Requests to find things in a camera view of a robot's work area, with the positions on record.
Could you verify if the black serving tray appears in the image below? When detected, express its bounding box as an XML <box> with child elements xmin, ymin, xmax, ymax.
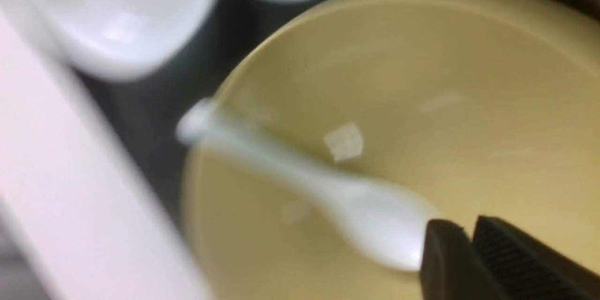
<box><xmin>70</xmin><ymin>0</ymin><xmax>600</xmax><ymax>225</ymax></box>

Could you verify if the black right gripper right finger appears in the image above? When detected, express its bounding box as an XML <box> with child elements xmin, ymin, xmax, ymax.
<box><xmin>472</xmin><ymin>215</ymin><xmax>600</xmax><ymax>300</ymax></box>

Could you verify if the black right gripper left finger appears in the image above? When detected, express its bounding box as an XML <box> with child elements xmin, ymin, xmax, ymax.
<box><xmin>419</xmin><ymin>219</ymin><xmax>509</xmax><ymax>300</ymax></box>

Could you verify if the yellow noodle bowl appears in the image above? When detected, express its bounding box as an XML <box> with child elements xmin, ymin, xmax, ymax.
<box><xmin>182</xmin><ymin>0</ymin><xmax>600</xmax><ymax>300</ymax></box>

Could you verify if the white ceramic soup spoon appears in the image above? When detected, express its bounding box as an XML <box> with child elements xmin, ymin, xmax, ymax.
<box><xmin>175</xmin><ymin>97</ymin><xmax>441</xmax><ymax>271</ymax></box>

